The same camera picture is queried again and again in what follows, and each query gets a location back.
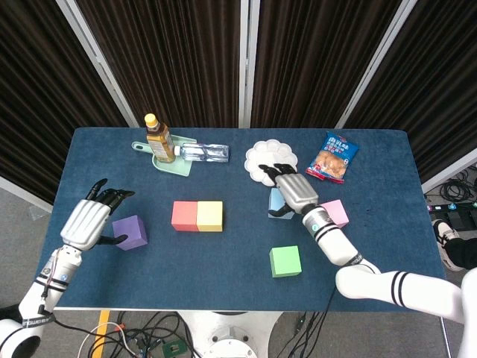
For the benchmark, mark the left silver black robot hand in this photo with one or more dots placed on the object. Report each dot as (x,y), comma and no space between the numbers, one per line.
(83,223)

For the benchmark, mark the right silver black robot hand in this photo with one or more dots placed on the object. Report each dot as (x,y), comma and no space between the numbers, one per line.
(298,192)

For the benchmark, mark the light blue foam cube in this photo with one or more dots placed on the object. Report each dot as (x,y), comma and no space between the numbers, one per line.
(275,199)

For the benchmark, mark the pink foam cube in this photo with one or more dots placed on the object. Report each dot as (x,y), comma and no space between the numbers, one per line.
(337,212)

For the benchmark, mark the purple foam cube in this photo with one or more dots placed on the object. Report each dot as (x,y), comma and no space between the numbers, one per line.
(132,231)

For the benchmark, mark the yellow foam cube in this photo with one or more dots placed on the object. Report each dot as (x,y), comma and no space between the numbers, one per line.
(210,214)

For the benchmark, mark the red foam cube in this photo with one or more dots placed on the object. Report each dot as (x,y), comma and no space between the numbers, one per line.
(184,214)

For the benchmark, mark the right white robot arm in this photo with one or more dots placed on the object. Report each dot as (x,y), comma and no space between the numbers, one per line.
(335,242)

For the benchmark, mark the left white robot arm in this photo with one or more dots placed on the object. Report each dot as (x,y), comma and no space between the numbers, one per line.
(37,298)

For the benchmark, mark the blue red snack bag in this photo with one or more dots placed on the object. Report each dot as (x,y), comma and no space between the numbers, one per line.
(331,160)

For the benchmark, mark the white flower-shaped paint palette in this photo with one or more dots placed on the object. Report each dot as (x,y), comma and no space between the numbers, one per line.
(261,156)

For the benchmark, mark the green foam cube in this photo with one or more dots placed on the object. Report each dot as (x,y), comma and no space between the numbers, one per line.
(285,261)

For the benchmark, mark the clear plastic water bottle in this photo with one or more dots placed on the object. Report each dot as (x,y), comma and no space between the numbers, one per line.
(205,153)

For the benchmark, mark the mint green cutting board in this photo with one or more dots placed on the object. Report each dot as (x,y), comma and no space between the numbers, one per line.
(175,169)

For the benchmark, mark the blue fabric table cover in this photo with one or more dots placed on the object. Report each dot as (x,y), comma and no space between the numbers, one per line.
(223,268)

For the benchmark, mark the tea bottle with yellow cap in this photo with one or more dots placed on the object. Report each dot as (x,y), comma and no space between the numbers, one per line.
(160,145)

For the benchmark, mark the yellow floor tape strip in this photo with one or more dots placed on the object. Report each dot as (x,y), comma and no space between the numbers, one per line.
(101,335)

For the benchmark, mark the dark folding screen panel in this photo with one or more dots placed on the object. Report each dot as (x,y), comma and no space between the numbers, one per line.
(167,56)
(428,93)
(37,93)
(316,56)

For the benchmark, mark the green circuit board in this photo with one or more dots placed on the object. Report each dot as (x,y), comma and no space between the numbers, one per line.
(173,348)

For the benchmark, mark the white sneaker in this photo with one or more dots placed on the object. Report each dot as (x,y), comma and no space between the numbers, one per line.
(445,238)

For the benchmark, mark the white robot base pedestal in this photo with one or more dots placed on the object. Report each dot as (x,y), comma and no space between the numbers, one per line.
(231,332)

